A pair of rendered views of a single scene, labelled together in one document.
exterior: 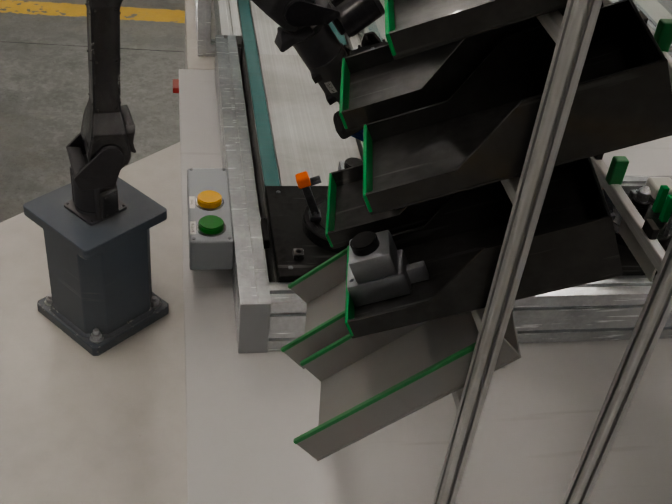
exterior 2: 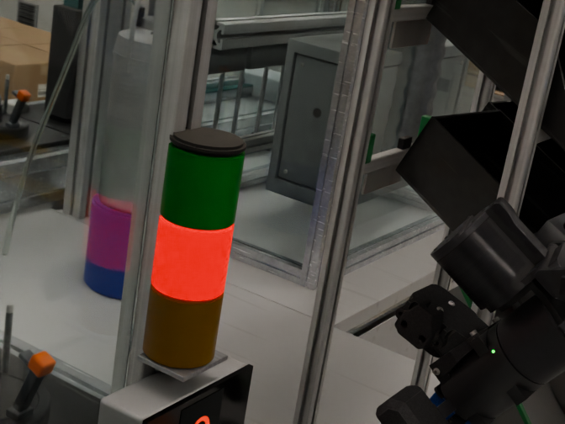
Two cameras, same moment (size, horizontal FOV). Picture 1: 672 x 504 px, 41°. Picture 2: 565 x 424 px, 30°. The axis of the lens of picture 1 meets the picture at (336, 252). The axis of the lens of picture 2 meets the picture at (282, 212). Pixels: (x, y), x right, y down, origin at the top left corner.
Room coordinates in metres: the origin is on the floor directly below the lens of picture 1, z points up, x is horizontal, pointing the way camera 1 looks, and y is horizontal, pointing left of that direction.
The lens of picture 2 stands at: (1.84, 0.41, 1.59)
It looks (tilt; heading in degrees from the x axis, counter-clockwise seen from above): 18 degrees down; 223
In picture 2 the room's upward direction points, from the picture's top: 10 degrees clockwise
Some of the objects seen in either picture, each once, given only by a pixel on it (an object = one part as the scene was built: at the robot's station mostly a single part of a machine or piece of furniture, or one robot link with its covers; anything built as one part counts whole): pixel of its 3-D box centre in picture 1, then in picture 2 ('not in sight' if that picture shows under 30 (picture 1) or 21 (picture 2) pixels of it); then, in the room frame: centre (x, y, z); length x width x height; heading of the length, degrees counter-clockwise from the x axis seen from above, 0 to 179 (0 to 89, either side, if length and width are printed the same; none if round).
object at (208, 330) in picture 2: not in sight; (182, 320); (1.39, -0.08, 1.28); 0.05 x 0.05 x 0.05
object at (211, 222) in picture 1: (211, 226); not in sight; (1.15, 0.20, 0.96); 0.04 x 0.04 x 0.02
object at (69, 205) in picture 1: (95, 190); not in sight; (1.03, 0.35, 1.09); 0.07 x 0.07 x 0.06; 54
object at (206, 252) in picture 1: (209, 216); not in sight; (1.21, 0.22, 0.93); 0.21 x 0.07 x 0.06; 13
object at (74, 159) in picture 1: (94, 152); not in sight; (1.04, 0.35, 1.15); 0.09 x 0.07 x 0.06; 25
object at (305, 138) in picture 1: (330, 158); not in sight; (1.48, 0.03, 0.91); 0.84 x 0.28 x 0.10; 13
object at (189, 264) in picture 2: not in sight; (192, 252); (1.39, -0.08, 1.33); 0.05 x 0.05 x 0.05
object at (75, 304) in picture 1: (100, 261); not in sight; (1.03, 0.35, 0.96); 0.15 x 0.15 x 0.20; 54
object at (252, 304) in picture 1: (239, 162); not in sight; (1.41, 0.20, 0.91); 0.89 x 0.06 x 0.11; 13
